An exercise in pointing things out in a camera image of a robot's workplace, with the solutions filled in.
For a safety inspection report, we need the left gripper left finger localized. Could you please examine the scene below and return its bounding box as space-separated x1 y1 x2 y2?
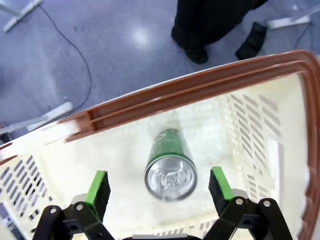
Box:
32 169 119 240

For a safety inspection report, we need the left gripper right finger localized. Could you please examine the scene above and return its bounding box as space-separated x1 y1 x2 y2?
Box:
203 166 294 240

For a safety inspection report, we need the green drink can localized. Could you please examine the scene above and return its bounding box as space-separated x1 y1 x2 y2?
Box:
144 127 199 203

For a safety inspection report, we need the cream basket with brown rim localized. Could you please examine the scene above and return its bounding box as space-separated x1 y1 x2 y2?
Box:
0 49 320 240

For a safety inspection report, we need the black foot pedal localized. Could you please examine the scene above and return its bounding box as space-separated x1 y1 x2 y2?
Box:
234 21 268 61

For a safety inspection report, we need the person in black t-shirt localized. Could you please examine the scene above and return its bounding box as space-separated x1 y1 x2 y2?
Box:
171 0 270 65

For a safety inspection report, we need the thin black floor cable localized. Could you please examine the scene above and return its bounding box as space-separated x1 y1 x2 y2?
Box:
36 4 94 114

